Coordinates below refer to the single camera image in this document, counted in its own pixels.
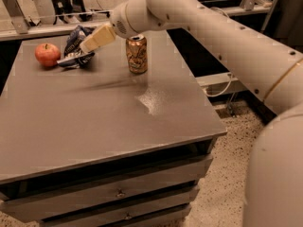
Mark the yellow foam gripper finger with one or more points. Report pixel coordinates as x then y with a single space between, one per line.
101 36

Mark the blue Kettle chip bag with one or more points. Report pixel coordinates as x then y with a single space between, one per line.
73 56

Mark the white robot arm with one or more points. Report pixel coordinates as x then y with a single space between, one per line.
272 71

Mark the red apple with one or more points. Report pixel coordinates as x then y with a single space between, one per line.
47 54

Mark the gold soda can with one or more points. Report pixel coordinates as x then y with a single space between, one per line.
136 52

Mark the grey drawer cabinet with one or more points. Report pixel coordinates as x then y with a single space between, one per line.
69 139

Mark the top drawer knob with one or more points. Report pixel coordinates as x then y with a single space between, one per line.
120 194

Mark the drawer knob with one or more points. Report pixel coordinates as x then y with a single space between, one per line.
120 194
128 216

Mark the lower drawer knob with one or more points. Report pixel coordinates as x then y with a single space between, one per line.
128 216

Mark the metal railing frame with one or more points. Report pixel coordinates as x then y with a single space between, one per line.
26 19

